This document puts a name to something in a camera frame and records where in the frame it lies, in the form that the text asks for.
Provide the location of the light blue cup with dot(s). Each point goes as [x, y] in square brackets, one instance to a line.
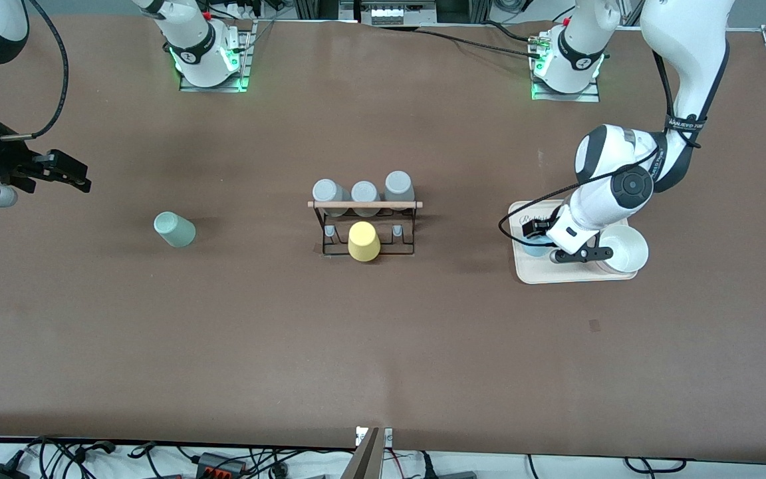
[534, 250]

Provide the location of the pale green cup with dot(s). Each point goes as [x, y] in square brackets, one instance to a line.
[177, 231]

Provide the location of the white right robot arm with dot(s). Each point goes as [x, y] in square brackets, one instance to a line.
[193, 40]

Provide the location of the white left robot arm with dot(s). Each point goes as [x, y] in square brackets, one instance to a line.
[689, 53]

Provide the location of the beige rectangular tray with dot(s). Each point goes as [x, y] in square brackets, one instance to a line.
[569, 273]

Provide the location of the white bowl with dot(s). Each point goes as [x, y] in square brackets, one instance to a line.
[626, 253]

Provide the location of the grey cup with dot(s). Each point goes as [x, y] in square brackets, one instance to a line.
[364, 193]
[398, 185]
[330, 193]

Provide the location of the yellow cup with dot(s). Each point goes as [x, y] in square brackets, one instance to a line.
[364, 245]

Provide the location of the white power strip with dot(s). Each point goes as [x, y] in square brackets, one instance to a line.
[396, 13]

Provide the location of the black power adapter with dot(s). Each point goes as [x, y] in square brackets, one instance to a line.
[0, 472]

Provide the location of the black orange connector box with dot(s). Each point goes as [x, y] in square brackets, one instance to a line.
[220, 464]

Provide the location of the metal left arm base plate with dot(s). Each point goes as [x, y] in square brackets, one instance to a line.
[589, 97]

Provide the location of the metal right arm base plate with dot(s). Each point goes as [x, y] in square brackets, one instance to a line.
[245, 63]

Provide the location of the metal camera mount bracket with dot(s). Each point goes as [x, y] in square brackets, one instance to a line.
[370, 456]

